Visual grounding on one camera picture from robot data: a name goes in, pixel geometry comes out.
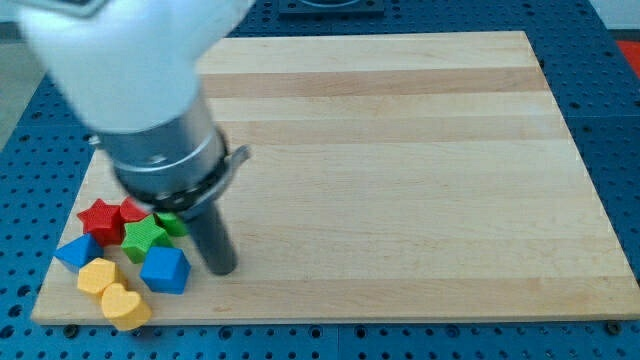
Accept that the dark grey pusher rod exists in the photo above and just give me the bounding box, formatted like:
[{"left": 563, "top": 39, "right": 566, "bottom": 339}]
[{"left": 183, "top": 201, "right": 237, "bottom": 275}]

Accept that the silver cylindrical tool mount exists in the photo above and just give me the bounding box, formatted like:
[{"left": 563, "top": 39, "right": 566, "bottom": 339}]
[{"left": 90, "top": 91, "right": 251, "bottom": 221}]

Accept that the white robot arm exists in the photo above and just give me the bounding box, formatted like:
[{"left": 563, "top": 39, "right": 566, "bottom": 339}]
[{"left": 17, "top": 0, "right": 252, "bottom": 275}]

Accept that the yellow hexagon block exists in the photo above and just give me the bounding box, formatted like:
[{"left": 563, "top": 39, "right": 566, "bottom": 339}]
[{"left": 76, "top": 258, "right": 128, "bottom": 299}]

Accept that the blue triangle block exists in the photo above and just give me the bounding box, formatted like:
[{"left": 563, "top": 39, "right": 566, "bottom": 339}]
[{"left": 54, "top": 233, "right": 104, "bottom": 273}]

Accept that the green small block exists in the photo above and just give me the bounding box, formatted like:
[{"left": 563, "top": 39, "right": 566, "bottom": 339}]
[{"left": 154, "top": 212, "right": 189, "bottom": 237}]

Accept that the blue cube block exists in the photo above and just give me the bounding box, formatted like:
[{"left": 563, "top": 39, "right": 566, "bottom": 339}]
[{"left": 139, "top": 247, "right": 191, "bottom": 295}]

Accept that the red round block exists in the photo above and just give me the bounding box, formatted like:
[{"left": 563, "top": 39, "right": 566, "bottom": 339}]
[{"left": 119, "top": 197, "right": 149, "bottom": 223}]

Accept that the green star block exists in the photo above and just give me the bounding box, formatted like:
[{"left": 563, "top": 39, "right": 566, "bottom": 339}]
[{"left": 121, "top": 215, "right": 173, "bottom": 264}]

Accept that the red star block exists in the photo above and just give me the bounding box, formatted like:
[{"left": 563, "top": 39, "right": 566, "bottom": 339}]
[{"left": 77, "top": 198, "right": 124, "bottom": 247}]

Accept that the yellow heart block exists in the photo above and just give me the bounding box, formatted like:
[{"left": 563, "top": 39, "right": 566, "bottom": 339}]
[{"left": 101, "top": 283, "right": 152, "bottom": 331}]

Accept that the dark square base plate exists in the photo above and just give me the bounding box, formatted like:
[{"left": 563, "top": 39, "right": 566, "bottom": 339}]
[{"left": 276, "top": 0, "right": 385, "bottom": 16}]

